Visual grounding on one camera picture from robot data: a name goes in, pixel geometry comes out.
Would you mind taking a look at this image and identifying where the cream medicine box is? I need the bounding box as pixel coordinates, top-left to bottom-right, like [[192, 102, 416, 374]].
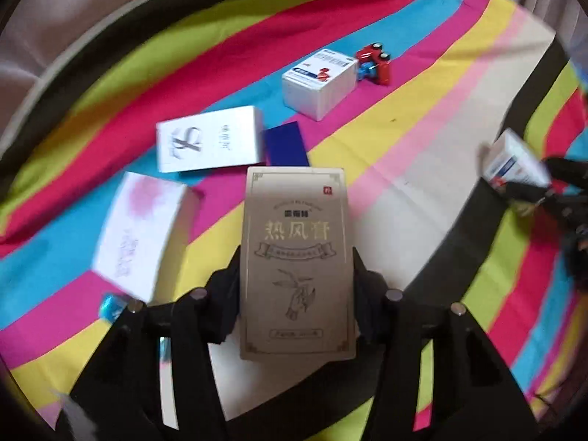
[[481, 129, 552, 194]]

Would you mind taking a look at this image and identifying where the red toy car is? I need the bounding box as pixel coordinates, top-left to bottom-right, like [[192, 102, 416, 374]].
[[356, 42, 392, 87]]

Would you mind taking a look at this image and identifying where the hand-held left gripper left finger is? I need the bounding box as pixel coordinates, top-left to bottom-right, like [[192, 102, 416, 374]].
[[60, 245, 242, 441]]

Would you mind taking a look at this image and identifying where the white box swoosh print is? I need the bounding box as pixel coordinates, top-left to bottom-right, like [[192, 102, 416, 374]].
[[156, 105, 266, 174]]

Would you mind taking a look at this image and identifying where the gold box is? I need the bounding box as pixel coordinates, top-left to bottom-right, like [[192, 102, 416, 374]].
[[240, 166, 358, 363]]

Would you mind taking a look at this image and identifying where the white box pink print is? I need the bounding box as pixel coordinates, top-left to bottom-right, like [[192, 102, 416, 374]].
[[92, 172, 203, 301]]

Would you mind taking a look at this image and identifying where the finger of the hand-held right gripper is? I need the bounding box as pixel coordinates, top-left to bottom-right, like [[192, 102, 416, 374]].
[[542, 157, 588, 184], [505, 184, 588, 226]]

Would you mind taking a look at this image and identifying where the blue patterned foil box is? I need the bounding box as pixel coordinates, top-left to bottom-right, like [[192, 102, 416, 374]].
[[101, 293, 126, 323]]

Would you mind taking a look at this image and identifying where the striped colourful blanket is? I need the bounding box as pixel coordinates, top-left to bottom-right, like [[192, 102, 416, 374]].
[[0, 0, 588, 441]]

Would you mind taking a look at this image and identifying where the white medicine box blue print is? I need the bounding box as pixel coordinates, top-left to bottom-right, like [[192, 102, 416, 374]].
[[282, 48, 358, 122]]

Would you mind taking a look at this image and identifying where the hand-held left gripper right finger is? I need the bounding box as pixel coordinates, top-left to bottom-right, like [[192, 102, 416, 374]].
[[351, 248, 538, 441]]

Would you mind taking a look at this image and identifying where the dark blue small box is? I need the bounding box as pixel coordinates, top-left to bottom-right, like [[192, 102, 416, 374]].
[[262, 122, 309, 167]]

